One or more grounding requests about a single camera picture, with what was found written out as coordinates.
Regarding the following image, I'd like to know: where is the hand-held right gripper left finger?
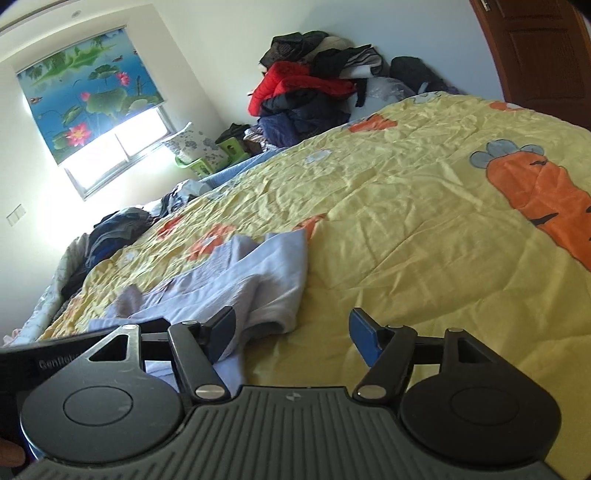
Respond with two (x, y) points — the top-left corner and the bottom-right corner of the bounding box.
(85, 306), (234, 403)

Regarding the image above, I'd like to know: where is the lotus print roller blind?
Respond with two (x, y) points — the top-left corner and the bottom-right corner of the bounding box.
(16, 27), (165, 166)

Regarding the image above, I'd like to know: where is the green plastic stool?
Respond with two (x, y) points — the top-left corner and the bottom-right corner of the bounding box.
(175, 156), (219, 179)
(217, 136), (251, 163)

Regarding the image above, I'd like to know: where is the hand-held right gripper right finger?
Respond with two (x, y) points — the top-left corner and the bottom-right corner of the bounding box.
(349, 308), (513, 403)

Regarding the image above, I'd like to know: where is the pile of jackets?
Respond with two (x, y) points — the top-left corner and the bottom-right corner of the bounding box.
(259, 31), (386, 78)

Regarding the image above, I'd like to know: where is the red jacket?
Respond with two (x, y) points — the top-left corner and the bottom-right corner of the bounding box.
(248, 61), (358, 118)

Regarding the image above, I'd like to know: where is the yellow carrot printed blanket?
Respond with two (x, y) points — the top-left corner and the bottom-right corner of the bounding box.
(34, 91), (591, 464)

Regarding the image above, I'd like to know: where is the white plastic bag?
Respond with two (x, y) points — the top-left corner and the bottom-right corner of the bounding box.
(159, 179), (213, 217)

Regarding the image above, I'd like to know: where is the blue knitted blanket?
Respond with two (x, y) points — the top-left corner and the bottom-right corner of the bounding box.
(198, 145), (296, 190)

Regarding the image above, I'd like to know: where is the window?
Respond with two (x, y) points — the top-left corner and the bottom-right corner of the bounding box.
(62, 104), (179, 200)

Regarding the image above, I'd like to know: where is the black bag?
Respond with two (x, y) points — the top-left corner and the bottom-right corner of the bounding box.
(390, 56), (459, 95)

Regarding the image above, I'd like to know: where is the person's left hand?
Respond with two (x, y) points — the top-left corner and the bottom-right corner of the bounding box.
(0, 438), (27, 468)

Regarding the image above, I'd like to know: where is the floral pillow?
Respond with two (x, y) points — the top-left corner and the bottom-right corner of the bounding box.
(161, 122), (232, 174)

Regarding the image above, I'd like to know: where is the brown wooden door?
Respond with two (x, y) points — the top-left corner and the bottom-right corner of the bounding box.
(468, 0), (591, 121)

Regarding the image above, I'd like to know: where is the clear plastic bag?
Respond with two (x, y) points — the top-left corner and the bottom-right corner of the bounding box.
(355, 76), (416, 121)

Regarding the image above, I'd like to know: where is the checked cloth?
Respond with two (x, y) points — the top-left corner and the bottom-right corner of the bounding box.
(242, 124), (283, 155)

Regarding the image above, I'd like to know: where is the navy puffer jacket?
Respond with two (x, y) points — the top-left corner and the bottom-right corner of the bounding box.
(256, 92), (357, 148)

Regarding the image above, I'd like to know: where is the pile of dark clothes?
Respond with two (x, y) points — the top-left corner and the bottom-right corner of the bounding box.
(60, 208), (156, 301)

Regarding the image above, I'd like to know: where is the light blue garment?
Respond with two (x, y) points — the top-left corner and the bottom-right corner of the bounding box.
(88, 228), (309, 387)

